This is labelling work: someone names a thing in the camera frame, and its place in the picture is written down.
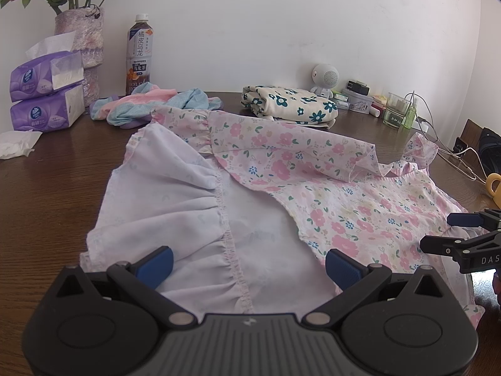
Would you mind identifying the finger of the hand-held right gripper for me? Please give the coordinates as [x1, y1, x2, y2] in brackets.
[420, 230, 501, 274]
[447, 208, 501, 230]

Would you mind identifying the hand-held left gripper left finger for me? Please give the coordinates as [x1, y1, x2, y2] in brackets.
[57, 246, 196, 327]

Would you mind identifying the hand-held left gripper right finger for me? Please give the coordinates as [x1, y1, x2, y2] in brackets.
[305, 248, 445, 327]

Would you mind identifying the pink floral dress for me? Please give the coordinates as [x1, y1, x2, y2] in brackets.
[80, 110, 486, 330]

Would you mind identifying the yellow mug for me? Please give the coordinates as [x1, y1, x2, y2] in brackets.
[485, 172, 501, 196]

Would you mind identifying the black bag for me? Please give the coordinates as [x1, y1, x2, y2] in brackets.
[479, 127, 501, 163]

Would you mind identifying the wooden chair back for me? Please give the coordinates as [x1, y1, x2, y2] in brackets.
[462, 119, 501, 153]

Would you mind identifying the green spray bottle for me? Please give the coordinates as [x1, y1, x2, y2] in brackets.
[405, 100, 419, 129]

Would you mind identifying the clear drinking glass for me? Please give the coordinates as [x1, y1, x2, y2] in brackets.
[383, 92, 411, 128]

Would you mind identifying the grey tin box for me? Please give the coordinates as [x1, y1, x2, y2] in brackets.
[344, 88, 372, 112]

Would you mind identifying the pastel pink blue garment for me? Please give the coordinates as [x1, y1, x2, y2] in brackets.
[89, 82, 224, 130]

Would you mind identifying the folded cream teal-flower cloth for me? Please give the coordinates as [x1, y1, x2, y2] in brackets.
[240, 85, 339, 129]

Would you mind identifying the crumpled white tissue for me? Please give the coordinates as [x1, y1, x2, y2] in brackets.
[0, 130, 43, 160]

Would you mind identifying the white robot figure speaker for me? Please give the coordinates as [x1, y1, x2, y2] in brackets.
[311, 64, 340, 98]

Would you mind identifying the brown tea bottle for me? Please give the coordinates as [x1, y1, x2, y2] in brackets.
[125, 13, 153, 97]

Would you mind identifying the open purple tissue pack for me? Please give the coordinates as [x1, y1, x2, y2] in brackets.
[10, 31, 85, 102]

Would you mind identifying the purple textured vase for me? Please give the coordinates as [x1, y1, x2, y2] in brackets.
[54, 6, 106, 106]

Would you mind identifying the white charging cable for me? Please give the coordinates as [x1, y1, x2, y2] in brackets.
[405, 90, 490, 183]

